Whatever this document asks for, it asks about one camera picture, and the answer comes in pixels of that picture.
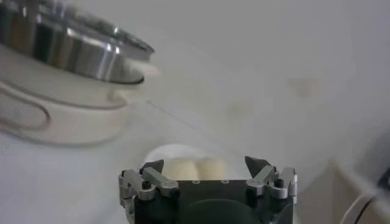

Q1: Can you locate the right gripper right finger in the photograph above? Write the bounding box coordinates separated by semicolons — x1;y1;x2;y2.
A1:
244;155;299;204

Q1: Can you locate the white and black charger cable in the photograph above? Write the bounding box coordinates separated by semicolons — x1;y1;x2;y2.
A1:
339;194;378;224

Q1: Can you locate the stainless steel steamer basket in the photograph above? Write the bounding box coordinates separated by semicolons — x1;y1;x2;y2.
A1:
0;0;156;85

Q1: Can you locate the white round plate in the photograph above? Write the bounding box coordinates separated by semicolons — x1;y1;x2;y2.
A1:
144;142;234;181

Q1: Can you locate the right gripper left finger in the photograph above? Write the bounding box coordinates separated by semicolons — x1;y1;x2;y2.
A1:
118;159;180;224

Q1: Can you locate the white electric cooker pot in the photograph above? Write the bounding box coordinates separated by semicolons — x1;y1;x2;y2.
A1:
0;45;160;147

